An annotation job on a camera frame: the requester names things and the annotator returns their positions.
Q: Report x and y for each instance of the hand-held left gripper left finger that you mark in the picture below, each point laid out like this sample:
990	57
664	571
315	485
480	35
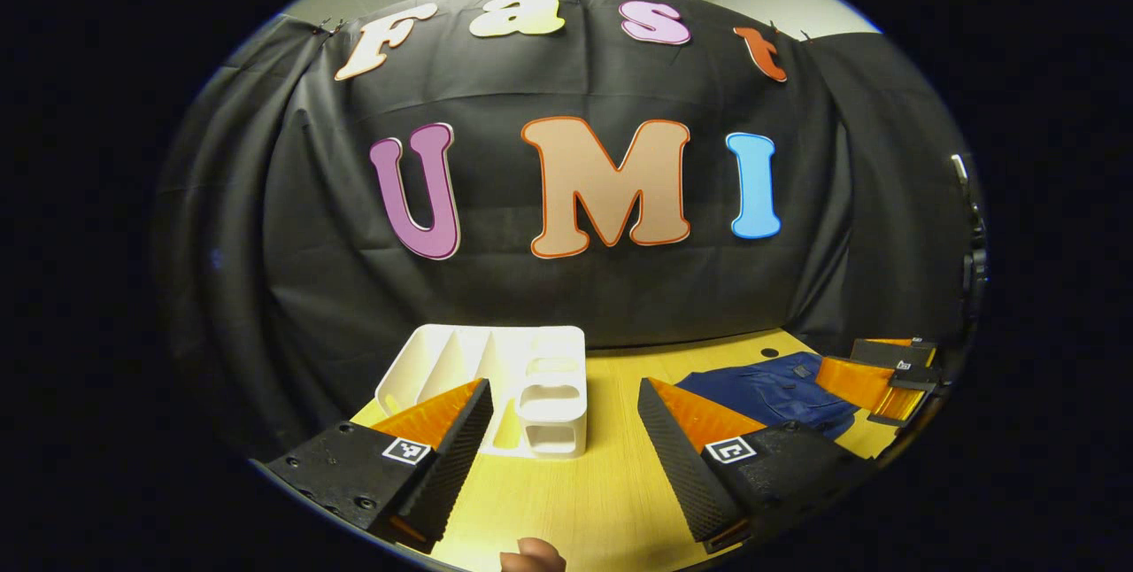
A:
456	466

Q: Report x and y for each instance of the black backdrop cloth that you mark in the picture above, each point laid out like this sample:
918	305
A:
531	289

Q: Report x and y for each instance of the blue schoolbag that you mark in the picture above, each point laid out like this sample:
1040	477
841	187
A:
770	390

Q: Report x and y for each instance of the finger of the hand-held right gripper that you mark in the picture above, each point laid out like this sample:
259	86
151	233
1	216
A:
894	351
863	382

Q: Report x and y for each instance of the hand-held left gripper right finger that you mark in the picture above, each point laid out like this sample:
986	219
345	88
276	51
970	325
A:
677	475

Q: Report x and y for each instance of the white plastic bookshelf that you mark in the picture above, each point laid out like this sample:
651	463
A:
531	359

